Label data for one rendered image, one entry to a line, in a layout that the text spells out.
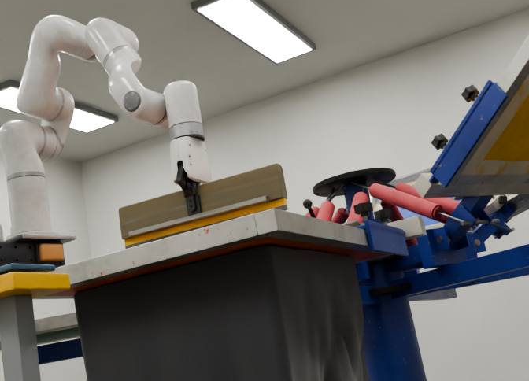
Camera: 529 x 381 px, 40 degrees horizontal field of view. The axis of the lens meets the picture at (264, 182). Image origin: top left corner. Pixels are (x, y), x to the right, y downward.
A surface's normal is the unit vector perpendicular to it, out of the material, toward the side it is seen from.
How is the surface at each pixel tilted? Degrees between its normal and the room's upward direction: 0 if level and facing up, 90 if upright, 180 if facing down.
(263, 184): 90
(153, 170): 90
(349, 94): 90
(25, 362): 90
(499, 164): 148
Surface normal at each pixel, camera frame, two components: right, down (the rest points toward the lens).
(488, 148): 0.44, 0.66
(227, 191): -0.44, -0.13
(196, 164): 0.86, -0.20
